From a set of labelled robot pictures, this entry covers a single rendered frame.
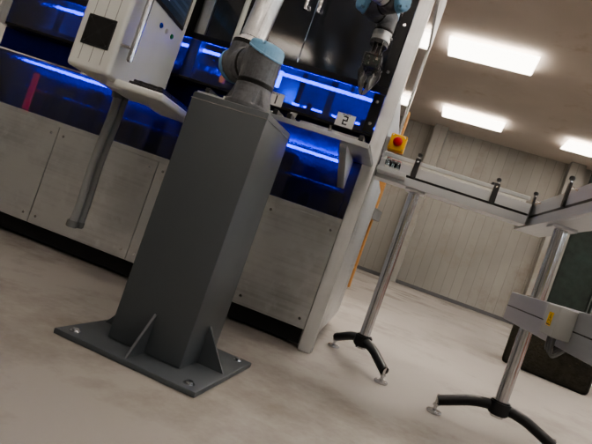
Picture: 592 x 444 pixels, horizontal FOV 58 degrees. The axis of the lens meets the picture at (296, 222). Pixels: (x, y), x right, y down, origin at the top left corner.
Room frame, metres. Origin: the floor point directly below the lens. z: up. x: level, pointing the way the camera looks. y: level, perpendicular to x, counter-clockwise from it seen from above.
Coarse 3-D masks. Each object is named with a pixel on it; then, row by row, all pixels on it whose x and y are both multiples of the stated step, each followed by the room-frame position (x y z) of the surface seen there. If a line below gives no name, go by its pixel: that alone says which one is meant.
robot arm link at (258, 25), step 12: (264, 0) 1.75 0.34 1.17; (276, 0) 1.76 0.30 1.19; (252, 12) 1.76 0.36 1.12; (264, 12) 1.75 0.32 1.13; (276, 12) 1.77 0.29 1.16; (252, 24) 1.75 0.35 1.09; (264, 24) 1.75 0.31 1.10; (240, 36) 1.73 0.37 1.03; (252, 36) 1.74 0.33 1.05; (264, 36) 1.77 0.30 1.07; (228, 48) 1.80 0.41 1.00; (240, 48) 1.71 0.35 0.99; (228, 60) 1.73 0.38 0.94; (228, 72) 1.75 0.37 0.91
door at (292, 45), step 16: (224, 0) 2.51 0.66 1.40; (240, 0) 2.50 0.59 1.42; (288, 0) 2.46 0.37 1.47; (304, 0) 2.44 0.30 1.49; (224, 16) 2.51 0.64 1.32; (288, 16) 2.45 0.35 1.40; (304, 16) 2.44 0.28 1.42; (208, 32) 2.52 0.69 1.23; (224, 32) 2.50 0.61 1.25; (240, 32) 2.49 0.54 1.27; (272, 32) 2.46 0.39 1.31; (288, 32) 2.45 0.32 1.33; (304, 32) 2.43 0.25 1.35; (288, 48) 2.44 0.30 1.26
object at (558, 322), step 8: (552, 304) 1.56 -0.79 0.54; (552, 312) 1.53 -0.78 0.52; (560, 312) 1.48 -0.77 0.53; (568, 312) 1.48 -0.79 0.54; (576, 312) 1.47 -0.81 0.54; (544, 320) 1.58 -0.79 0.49; (552, 320) 1.51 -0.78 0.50; (560, 320) 1.48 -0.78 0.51; (568, 320) 1.47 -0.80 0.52; (576, 320) 1.47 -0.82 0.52; (544, 328) 1.55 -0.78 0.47; (552, 328) 1.49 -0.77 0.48; (560, 328) 1.48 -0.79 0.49; (568, 328) 1.47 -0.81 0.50; (552, 336) 1.48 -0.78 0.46; (560, 336) 1.48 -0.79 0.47; (568, 336) 1.47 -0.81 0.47
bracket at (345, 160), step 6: (342, 144) 2.02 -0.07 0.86; (342, 150) 2.04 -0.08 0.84; (348, 150) 2.08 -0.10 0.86; (342, 156) 2.08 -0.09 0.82; (348, 156) 2.14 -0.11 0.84; (342, 162) 2.12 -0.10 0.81; (348, 162) 2.20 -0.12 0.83; (342, 168) 2.17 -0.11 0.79; (348, 168) 2.27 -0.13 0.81; (342, 174) 2.22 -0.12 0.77; (348, 174) 2.34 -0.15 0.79; (342, 180) 2.26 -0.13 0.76; (342, 186) 2.31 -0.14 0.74
